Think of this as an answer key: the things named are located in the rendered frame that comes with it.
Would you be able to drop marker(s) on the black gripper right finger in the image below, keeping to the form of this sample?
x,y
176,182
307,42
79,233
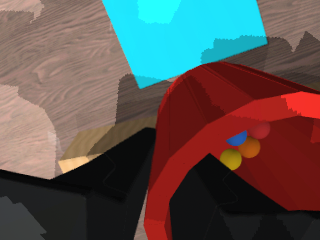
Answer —
x,y
213,203

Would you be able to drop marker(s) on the red cup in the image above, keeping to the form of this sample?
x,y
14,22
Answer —
x,y
212,102

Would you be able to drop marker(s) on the yellow marble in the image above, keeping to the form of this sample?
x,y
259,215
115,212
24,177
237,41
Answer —
x,y
231,158

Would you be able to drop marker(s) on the red marble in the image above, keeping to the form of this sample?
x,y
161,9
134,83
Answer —
x,y
259,131

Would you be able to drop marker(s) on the orange marble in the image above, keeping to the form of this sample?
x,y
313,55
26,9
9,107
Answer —
x,y
249,148

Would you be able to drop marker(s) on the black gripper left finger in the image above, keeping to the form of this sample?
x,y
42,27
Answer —
x,y
99,200

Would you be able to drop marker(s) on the blue marble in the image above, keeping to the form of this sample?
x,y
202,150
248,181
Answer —
x,y
238,139

